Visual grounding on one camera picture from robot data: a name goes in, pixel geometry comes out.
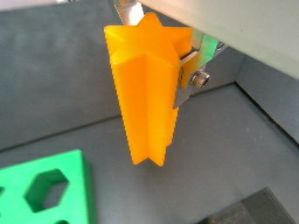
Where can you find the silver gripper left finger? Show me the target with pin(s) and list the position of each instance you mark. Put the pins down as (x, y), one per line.
(130, 11)

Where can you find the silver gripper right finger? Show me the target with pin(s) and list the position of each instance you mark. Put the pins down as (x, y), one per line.
(206, 49)

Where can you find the orange star prism block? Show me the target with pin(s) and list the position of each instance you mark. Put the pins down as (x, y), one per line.
(145, 59)

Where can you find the green shape sorter board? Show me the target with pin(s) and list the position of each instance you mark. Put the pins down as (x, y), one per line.
(49, 191)

